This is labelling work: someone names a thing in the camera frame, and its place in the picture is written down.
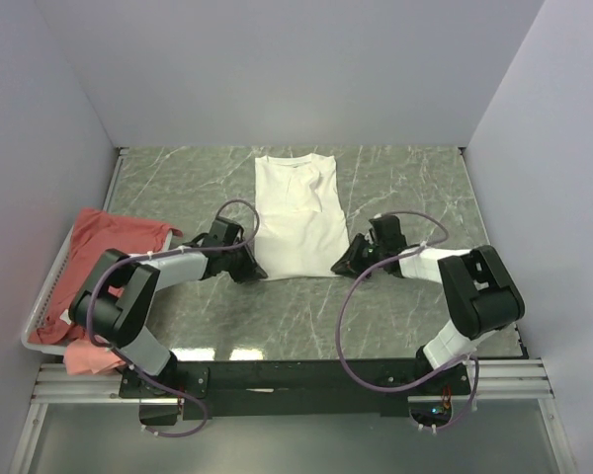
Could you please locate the white plastic tray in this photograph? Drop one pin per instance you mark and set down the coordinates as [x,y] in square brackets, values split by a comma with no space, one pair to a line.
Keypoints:
[50,329]

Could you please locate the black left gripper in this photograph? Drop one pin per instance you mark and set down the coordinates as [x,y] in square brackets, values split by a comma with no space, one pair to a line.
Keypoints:
[250,270]

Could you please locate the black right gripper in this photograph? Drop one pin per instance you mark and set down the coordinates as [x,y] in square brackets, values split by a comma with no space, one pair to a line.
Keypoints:
[351,264]

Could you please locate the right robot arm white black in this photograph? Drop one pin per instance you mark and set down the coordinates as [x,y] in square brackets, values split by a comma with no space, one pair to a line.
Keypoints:
[481,296]

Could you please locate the pink t-shirt in tray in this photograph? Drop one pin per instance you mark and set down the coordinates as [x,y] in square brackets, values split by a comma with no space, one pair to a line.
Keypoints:
[83,358]

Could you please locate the aluminium frame rail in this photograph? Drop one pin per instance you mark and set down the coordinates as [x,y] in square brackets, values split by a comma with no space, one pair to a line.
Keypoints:
[508,379]

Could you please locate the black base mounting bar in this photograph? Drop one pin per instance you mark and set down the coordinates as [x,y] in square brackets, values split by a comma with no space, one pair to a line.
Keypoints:
[285,388]

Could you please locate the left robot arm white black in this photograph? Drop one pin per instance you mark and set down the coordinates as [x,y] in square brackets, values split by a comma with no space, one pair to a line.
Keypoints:
[114,302]

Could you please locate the white t-shirt red print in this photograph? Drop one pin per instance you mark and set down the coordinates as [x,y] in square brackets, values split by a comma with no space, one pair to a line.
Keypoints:
[303,229]

